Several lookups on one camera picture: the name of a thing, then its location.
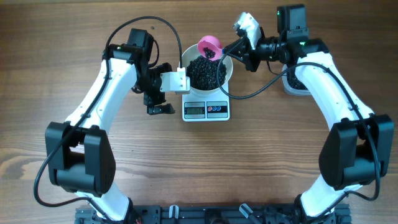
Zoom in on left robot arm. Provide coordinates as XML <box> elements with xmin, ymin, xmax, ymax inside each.
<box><xmin>34</xmin><ymin>29</ymin><xmax>175</xmax><ymax>223</ymax></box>

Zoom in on white bowl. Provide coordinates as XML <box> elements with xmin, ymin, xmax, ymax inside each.
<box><xmin>182</xmin><ymin>44</ymin><xmax>233</xmax><ymax>95</ymax></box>

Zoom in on arm white wrist camera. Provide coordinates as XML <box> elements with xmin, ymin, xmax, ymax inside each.
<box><xmin>233</xmin><ymin>12</ymin><xmax>262</xmax><ymax>50</ymax></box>
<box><xmin>160</xmin><ymin>67</ymin><xmax>191</xmax><ymax>95</ymax></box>

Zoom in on pink scoop with blue handle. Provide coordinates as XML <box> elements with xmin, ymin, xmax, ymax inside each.
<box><xmin>197</xmin><ymin>35</ymin><xmax>223</xmax><ymax>61</ymax></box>

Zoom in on right arm white wrist camera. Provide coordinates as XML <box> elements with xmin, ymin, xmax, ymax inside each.
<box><xmin>233</xmin><ymin>12</ymin><xmax>262</xmax><ymax>50</ymax></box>

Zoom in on left arm white wrist camera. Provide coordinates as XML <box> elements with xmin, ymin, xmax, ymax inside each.
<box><xmin>160</xmin><ymin>67</ymin><xmax>191</xmax><ymax>95</ymax></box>

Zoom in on white digital kitchen scale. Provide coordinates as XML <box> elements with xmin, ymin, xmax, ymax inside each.
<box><xmin>182</xmin><ymin>87</ymin><xmax>230</xmax><ymax>122</ymax></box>

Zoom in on black beans in bowl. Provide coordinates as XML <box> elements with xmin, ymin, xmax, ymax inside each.
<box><xmin>186</xmin><ymin>48</ymin><xmax>227</xmax><ymax>90</ymax></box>

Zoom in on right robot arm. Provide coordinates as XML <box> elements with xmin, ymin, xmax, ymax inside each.
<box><xmin>223</xmin><ymin>4</ymin><xmax>394</xmax><ymax>223</ymax></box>

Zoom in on clear plastic container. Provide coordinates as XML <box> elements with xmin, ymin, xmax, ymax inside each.
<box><xmin>282</xmin><ymin>72</ymin><xmax>311</xmax><ymax>96</ymax></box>

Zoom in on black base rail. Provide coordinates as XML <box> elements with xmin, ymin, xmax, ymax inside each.
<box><xmin>74</xmin><ymin>204</ymin><xmax>352</xmax><ymax>224</ymax></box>

